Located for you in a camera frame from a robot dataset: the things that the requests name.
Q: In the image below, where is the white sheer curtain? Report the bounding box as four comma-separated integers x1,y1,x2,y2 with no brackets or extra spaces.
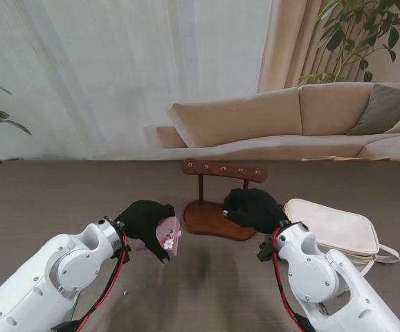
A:
0,0,273,162

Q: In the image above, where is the white leather bag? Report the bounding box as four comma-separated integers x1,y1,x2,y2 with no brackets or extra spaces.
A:
281,198,400,277

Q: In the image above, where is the red left arm cable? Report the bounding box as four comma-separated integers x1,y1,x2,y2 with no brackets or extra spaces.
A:
78,230,132,328

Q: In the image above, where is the pink jewelry box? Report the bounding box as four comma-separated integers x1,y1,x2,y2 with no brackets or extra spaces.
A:
136,216,183,259

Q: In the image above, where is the beige curtain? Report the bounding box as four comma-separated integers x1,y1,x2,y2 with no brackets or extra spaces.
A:
257,0,374,93

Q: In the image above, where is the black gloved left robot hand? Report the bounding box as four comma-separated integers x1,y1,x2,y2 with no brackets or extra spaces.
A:
115,199,177,266

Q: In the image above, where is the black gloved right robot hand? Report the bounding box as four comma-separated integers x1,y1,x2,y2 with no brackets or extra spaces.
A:
222,187,289,237

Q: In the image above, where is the brown wooden jewelry stand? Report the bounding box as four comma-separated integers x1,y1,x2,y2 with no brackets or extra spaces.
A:
181,158,269,242

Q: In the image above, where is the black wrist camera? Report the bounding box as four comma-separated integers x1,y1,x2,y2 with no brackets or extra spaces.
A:
111,245,132,264
257,241,275,262

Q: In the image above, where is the tall leafy ficus plant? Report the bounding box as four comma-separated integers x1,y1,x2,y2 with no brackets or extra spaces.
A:
296,0,400,86

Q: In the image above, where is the grey cushion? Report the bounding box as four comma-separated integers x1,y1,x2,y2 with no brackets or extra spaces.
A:
345,82,400,136

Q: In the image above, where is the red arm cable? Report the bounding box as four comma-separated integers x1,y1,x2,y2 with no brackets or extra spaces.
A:
78,230,132,328
272,228,311,332

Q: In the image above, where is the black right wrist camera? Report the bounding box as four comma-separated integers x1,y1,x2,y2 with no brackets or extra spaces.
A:
257,241,275,262

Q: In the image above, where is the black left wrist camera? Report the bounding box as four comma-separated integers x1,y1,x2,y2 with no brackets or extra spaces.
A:
111,245,132,264

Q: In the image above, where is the beige sofa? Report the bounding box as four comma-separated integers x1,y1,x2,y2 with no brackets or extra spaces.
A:
156,82,400,174

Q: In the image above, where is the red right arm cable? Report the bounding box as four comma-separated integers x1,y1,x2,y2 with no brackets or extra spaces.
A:
272,228,311,332

